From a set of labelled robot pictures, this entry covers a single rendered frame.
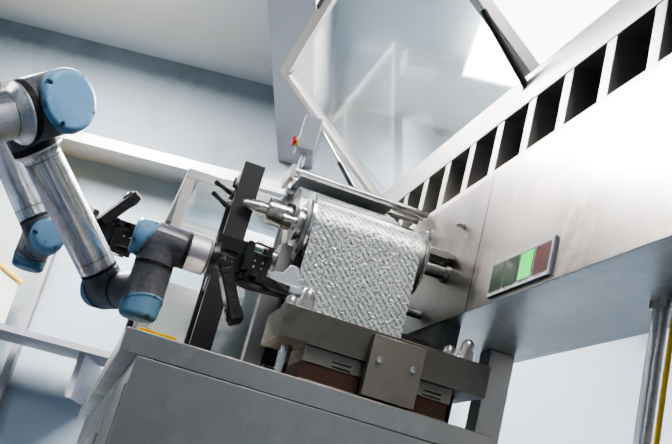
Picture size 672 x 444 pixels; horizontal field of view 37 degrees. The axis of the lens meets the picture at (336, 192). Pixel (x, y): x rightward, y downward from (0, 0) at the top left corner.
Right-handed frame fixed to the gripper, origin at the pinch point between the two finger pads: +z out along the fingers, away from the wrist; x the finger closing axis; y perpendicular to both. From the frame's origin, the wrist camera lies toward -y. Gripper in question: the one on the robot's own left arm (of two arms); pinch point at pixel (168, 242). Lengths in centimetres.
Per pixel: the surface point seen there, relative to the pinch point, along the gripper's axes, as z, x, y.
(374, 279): 28, 59, -2
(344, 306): 24, 59, 6
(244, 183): 7.9, 17.9, -17.5
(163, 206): 66, -313, -50
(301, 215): 12, 51, -10
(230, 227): 7.8, 19.5, -6.4
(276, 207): 14.8, 25.3, -13.8
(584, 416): 293, -198, -12
